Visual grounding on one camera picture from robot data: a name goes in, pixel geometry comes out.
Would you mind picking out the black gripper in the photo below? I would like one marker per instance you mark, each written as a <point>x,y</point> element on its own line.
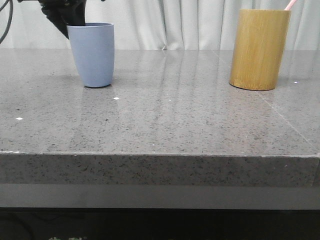
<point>75,13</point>

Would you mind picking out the blue plastic cup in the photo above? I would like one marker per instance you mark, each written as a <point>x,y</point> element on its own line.
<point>93,49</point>

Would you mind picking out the pink chopstick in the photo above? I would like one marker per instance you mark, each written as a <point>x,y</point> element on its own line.
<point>290,5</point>

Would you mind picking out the grey pleated curtain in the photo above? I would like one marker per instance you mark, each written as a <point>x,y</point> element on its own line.
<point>142,24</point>

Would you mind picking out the bamboo cylindrical holder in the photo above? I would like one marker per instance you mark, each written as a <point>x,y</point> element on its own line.
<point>258,48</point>

